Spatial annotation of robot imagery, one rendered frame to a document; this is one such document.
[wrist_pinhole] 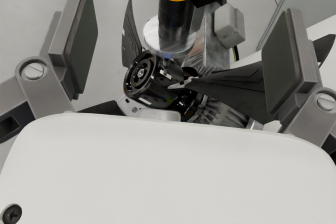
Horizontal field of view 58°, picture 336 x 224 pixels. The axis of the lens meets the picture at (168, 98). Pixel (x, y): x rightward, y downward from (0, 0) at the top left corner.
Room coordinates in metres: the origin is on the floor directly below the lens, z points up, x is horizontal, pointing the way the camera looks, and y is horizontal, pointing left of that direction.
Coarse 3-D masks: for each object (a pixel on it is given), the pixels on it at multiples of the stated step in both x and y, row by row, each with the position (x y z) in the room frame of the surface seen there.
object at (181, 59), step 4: (144, 48) 0.48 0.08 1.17; (184, 56) 0.46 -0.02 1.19; (176, 60) 0.42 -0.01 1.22; (180, 60) 0.44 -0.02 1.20; (180, 64) 0.44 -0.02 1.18; (200, 76) 0.37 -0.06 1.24; (180, 84) 0.33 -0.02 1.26; (172, 88) 0.32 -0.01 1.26; (176, 88) 0.32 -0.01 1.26; (180, 88) 0.31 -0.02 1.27; (184, 88) 0.31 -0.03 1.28; (128, 100) 0.35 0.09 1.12; (140, 108) 0.31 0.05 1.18; (180, 112) 0.31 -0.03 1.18
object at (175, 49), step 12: (192, 0) 0.28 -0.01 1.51; (204, 0) 0.28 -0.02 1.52; (216, 0) 0.29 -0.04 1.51; (192, 12) 0.28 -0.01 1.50; (156, 24) 0.29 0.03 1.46; (192, 24) 0.28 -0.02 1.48; (144, 36) 0.27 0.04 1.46; (156, 36) 0.27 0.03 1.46; (192, 36) 0.28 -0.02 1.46; (156, 48) 0.25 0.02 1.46; (168, 48) 0.25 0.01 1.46; (180, 48) 0.25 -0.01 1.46
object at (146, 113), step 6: (144, 108) 0.31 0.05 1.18; (150, 108) 0.31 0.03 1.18; (138, 114) 0.29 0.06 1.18; (144, 114) 0.29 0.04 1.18; (150, 114) 0.30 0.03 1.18; (156, 114) 0.30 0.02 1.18; (162, 114) 0.30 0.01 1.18; (168, 114) 0.30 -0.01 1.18; (174, 114) 0.30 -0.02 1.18; (180, 114) 0.31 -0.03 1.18; (174, 120) 0.29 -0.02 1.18
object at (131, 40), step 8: (128, 0) 0.69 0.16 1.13; (128, 8) 0.65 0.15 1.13; (128, 16) 0.63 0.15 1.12; (128, 24) 0.61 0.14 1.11; (128, 32) 0.59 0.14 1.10; (136, 32) 0.53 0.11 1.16; (128, 40) 0.57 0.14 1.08; (136, 40) 0.52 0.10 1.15; (128, 48) 0.57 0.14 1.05; (136, 48) 0.51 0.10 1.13; (128, 56) 0.56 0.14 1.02; (128, 64) 0.56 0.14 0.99
